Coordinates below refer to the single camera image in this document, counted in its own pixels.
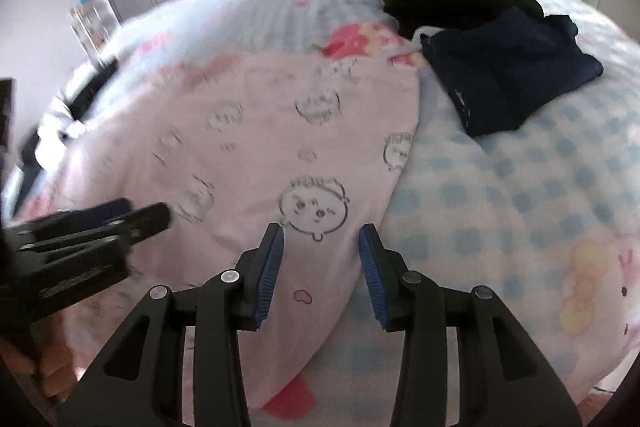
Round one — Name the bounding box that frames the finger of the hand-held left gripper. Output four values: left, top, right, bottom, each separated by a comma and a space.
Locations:
20, 202, 173, 254
10, 199, 134, 239

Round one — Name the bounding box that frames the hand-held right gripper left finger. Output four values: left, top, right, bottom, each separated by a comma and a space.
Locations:
56, 223, 285, 427

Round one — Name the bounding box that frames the navy garment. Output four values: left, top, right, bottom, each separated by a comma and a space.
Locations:
420, 7, 604, 138

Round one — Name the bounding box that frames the pink cartoon print garment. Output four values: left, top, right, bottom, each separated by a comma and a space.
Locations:
50, 52, 421, 414

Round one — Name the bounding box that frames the person's left hand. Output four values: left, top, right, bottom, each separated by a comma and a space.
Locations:
19, 312, 77, 403

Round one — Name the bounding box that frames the blue checked cartoon blanket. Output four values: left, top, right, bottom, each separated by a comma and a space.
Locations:
10, 0, 640, 427

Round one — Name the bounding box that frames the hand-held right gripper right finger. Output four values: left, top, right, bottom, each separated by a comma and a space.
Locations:
358, 223, 583, 427

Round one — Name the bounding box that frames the small display rack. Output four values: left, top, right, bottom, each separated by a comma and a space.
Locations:
70, 4, 116, 65

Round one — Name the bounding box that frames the black cloth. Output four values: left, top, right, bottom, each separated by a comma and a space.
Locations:
65, 59, 121, 120

